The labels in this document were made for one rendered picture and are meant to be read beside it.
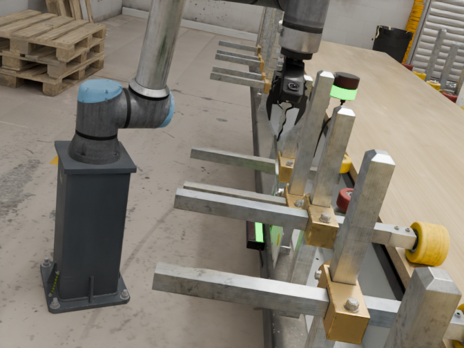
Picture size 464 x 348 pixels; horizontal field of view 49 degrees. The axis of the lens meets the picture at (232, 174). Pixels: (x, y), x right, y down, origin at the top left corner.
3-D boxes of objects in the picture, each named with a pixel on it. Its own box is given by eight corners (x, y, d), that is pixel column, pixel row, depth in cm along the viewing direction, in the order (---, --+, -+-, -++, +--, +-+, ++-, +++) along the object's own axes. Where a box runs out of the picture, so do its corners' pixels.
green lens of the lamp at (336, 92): (331, 97, 115) (333, 87, 114) (326, 90, 120) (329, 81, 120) (356, 101, 115) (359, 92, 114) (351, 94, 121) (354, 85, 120)
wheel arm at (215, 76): (209, 81, 238) (210, 72, 236) (209, 79, 241) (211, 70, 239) (300, 98, 240) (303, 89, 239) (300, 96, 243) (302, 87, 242)
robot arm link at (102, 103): (70, 121, 190) (73, 75, 183) (115, 121, 198) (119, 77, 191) (81, 137, 178) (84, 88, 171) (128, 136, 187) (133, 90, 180)
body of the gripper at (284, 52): (299, 99, 123) (311, 49, 118) (303, 109, 115) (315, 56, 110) (268, 93, 123) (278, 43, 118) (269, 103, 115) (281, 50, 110)
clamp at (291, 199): (283, 224, 122) (288, 206, 119) (279, 199, 134) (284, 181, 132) (306, 228, 122) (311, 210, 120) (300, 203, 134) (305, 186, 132)
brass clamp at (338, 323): (322, 339, 72) (331, 311, 70) (310, 282, 84) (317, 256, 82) (364, 346, 72) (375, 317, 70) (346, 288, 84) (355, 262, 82)
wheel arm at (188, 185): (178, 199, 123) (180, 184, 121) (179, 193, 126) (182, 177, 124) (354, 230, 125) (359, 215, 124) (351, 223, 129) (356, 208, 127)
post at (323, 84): (273, 252, 133) (320, 71, 114) (273, 245, 136) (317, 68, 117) (286, 254, 133) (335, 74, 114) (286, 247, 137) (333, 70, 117)
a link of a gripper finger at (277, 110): (275, 134, 125) (284, 98, 121) (277, 142, 120) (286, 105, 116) (263, 132, 125) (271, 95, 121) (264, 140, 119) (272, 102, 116)
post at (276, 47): (257, 120, 249) (279, 20, 230) (257, 118, 253) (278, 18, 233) (264, 121, 250) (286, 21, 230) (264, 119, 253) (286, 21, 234)
